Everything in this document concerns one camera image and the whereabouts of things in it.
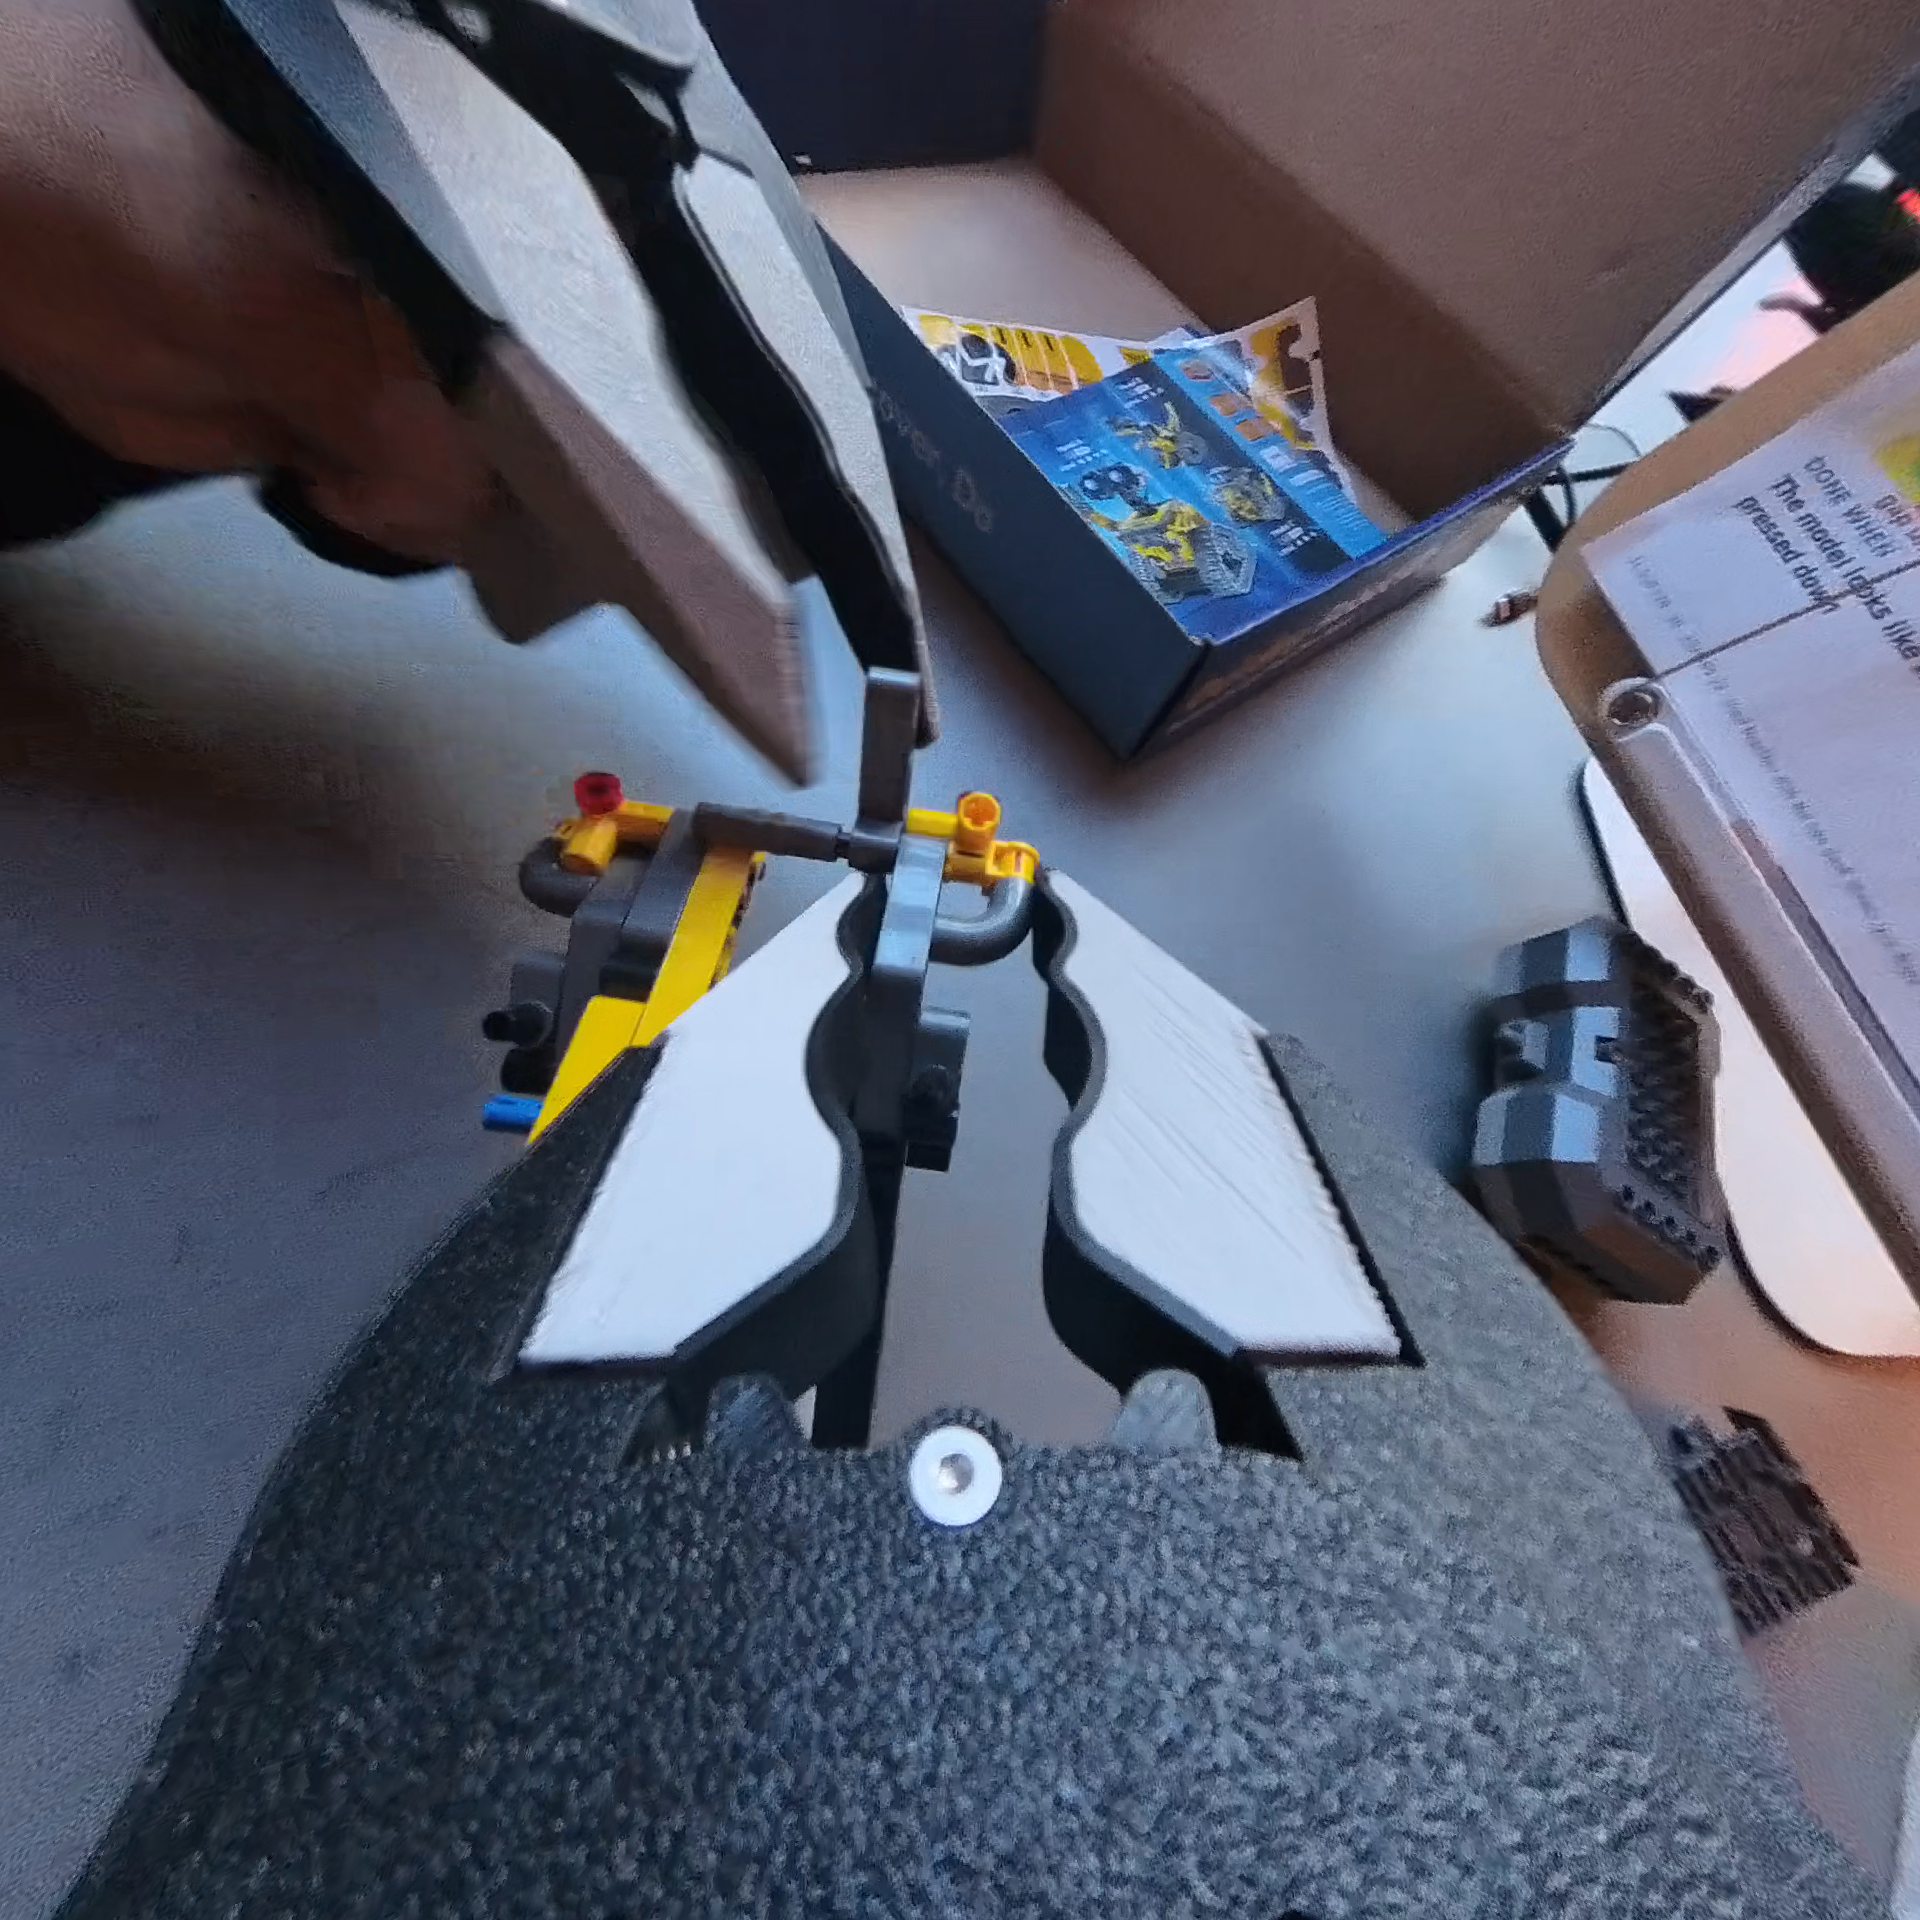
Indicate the person's left hand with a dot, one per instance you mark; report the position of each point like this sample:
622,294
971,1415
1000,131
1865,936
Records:
182,270

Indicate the printed instruction sheet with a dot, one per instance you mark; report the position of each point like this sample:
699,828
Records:
1799,629

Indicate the grey desk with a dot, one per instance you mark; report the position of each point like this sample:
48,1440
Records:
224,975

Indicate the wooden display board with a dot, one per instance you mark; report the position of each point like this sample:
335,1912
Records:
1575,629

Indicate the black perforated brick model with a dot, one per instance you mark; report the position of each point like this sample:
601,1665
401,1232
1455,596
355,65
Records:
908,960

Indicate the dark blue cardboard box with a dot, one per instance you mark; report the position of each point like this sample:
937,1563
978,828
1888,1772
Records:
1049,599

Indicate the grey tread track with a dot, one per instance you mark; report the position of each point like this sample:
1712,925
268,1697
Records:
1763,1524

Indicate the colourful instruction booklet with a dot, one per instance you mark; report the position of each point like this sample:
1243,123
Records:
1184,480

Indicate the yellow perforated beam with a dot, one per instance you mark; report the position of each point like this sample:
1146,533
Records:
720,916

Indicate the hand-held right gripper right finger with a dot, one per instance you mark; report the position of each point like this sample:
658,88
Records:
1231,1185

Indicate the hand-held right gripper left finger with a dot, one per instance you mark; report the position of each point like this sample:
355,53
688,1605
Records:
705,1185

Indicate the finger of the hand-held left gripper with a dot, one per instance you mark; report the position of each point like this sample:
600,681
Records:
810,390
600,331

